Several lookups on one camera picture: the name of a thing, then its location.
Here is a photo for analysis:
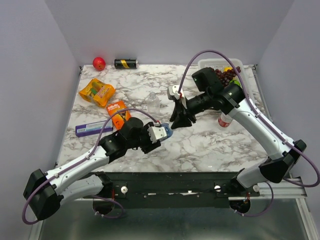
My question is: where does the black gold can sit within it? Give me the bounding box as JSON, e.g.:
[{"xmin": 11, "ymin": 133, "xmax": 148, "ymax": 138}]
[{"xmin": 114, "ymin": 59, "xmax": 139, "ymax": 69}]

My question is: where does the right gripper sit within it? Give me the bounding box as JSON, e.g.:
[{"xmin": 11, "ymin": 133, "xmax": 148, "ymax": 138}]
[{"xmin": 169, "ymin": 91, "xmax": 212, "ymax": 130}]

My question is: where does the orange razor box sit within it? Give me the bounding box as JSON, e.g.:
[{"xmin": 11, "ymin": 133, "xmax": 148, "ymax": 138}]
[{"xmin": 106, "ymin": 100, "xmax": 131, "ymax": 130}]

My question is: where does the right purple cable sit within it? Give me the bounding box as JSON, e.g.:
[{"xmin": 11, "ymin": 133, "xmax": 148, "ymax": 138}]
[{"xmin": 178, "ymin": 49, "xmax": 320, "ymax": 188}]

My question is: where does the purple toothpaste box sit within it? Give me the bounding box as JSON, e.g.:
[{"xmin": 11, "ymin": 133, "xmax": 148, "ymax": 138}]
[{"xmin": 75, "ymin": 120, "xmax": 114, "ymax": 138}]

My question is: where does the red label plastic bottle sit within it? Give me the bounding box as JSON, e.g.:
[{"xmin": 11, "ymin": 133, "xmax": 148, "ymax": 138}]
[{"xmin": 218, "ymin": 112, "xmax": 233, "ymax": 128}]

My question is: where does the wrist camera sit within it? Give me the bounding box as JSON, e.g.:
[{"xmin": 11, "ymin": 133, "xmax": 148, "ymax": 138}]
[
  {"xmin": 167, "ymin": 85, "xmax": 187, "ymax": 108},
  {"xmin": 147, "ymin": 126, "xmax": 168, "ymax": 144}
]

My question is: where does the green apple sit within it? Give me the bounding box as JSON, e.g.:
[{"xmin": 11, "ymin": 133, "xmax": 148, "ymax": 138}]
[{"xmin": 231, "ymin": 79, "xmax": 242, "ymax": 87}]

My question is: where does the purple cable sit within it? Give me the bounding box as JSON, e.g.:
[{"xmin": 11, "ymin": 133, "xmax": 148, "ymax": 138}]
[
  {"xmin": 21, "ymin": 107, "xmax": 161, "ymax": 225},
  {"xmin": 178, "ymin": 49, "xmax": 320, "ymax": 188}
]

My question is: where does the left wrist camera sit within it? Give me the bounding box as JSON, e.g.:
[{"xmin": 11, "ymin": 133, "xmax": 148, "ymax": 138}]
[{"xmin": 147, "ymin": 126, "xmax": 168, "ymax": 144}]

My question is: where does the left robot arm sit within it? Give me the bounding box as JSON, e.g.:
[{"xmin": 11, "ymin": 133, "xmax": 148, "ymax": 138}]
[{"xmin": 22, "ymin": 117, "xmax": 168, "ymax": 221}]

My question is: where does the yellow lemon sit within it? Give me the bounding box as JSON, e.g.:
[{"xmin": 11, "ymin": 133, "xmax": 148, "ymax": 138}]
[{"xmin": 223, "ymin": 67, "xmax": 233, "ymax": 72}]

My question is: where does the white fruit basket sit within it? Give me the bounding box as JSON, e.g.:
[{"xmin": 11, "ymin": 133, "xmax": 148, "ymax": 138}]
[{"xmin": 197, "ymin": 58, "xmax": 255, "ymax": 101}]

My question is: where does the orange snack bag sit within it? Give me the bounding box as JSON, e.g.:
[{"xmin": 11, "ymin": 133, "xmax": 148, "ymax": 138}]
[{"xmin": 78, "ymin": 78, "xmax": 116, "ymax": 108}]

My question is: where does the blue label plastic bottle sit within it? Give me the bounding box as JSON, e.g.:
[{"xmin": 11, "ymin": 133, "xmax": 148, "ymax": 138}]
[{"xmin": 161, "ymin": 122, "xmax": 173, "ymax": 141}]

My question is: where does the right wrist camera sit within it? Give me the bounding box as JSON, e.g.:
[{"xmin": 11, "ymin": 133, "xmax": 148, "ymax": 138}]
[{"xmin": 167, "ymin": 85, "xmax": 187, "ymax": 108}]

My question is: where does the clear plastic bottle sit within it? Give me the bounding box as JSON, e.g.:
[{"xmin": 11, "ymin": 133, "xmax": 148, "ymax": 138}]
[{"xmin": 147, "ymin": 91, "xmax": 160, "ymax": 114}]

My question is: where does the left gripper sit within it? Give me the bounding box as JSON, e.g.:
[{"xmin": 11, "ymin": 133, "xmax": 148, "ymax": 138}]
[{"xmin": 126, "ymin": 121, "xmax": 162, "ymax": 154}]

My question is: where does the red apple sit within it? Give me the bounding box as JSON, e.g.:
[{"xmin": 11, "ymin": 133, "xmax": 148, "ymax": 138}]
[{"xmin": 92, "ymin": 57, "xmax": 106, "ymax": 71}]

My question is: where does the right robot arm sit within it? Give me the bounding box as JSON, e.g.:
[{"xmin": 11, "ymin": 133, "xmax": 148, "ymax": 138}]
[{"xmin": 167, "ymin": 67, "xmax": 307, "ymax": 196}]

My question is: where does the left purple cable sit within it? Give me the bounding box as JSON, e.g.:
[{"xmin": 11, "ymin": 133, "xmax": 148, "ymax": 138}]
[{"xmin": 21, "ymin": 107, "xmax": 161, "ymax": 225}]

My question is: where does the purple grape bunch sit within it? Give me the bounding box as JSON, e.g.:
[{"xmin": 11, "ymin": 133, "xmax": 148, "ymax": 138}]
[{"xmin": 214, "ymin": 69, "xmax": 239, "ymax": 87}]

